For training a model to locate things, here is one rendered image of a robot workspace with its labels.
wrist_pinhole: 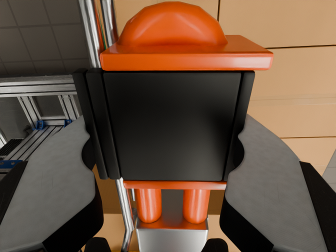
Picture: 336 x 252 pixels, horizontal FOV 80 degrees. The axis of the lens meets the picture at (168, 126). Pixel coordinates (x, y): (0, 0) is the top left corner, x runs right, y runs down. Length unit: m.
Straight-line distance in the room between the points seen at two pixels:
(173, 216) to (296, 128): 0.92
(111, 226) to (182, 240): 0.30
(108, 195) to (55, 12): 1.20
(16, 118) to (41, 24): 0.60
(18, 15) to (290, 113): 1.54
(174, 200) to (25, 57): 1.53
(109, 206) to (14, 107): 1.23
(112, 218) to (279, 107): 0.77
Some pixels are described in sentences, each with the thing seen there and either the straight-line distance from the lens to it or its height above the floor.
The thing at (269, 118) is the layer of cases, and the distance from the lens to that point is 0.98.
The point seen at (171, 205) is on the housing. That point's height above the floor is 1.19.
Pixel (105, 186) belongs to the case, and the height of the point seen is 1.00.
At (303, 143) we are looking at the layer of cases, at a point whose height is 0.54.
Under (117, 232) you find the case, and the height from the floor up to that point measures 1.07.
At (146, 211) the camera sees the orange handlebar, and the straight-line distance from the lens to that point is 0.18.
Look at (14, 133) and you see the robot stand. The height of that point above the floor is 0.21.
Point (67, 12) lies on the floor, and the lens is 1.45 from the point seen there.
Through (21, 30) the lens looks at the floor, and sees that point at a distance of 1.61.
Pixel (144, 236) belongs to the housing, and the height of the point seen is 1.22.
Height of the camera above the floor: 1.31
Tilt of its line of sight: 58 degrees down
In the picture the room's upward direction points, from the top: 177 degrees counter-clockwise
